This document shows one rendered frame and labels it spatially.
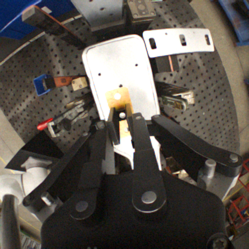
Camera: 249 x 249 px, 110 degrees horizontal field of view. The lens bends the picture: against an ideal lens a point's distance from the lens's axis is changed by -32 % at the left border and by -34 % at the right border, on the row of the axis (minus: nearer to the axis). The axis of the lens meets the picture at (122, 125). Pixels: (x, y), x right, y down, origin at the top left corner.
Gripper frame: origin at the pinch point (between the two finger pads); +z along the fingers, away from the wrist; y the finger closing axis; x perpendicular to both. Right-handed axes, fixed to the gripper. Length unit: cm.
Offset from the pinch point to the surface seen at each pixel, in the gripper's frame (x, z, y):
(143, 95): -2.4, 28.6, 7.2
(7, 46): 37, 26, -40
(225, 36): 40, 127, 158
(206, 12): 75, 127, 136
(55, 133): -1.4, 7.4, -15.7
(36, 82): 19, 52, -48
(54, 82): 9.7, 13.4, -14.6
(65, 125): -0.3, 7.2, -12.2
